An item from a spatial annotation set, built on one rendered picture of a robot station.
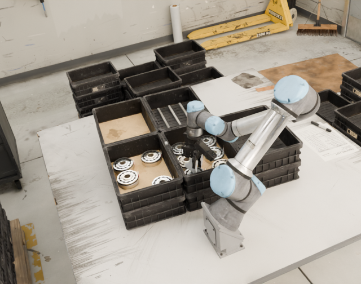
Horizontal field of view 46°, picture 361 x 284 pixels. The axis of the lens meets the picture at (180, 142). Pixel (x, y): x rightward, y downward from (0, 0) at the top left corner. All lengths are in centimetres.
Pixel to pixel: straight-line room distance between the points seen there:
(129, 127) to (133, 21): 304
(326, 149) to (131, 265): 122
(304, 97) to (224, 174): 41
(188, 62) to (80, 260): 230
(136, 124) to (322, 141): 105
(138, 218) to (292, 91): 90
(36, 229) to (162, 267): 154
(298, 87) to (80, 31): 392
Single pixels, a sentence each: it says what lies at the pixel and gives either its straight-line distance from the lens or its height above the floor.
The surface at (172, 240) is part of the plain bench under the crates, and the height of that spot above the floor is 70.
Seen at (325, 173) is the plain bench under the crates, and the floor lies 70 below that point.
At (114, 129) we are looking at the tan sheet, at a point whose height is 83.
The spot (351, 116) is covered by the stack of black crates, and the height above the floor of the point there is 38.
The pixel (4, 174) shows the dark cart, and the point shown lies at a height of 20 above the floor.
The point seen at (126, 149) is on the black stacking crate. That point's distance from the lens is 219.
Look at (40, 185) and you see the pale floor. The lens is 360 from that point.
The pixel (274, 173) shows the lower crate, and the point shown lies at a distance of 211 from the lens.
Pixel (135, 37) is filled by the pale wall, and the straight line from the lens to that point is 544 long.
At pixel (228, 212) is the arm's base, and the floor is 90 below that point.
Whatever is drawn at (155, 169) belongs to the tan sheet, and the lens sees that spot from 212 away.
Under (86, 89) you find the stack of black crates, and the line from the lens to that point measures 362.
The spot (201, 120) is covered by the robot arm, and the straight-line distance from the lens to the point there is 182.
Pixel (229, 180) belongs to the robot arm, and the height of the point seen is 110.
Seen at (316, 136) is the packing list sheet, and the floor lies 70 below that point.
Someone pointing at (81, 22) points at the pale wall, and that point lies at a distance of 522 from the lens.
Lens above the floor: 217
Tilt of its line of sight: 36 degrees down
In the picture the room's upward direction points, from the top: 7 degrees counter-clockwise
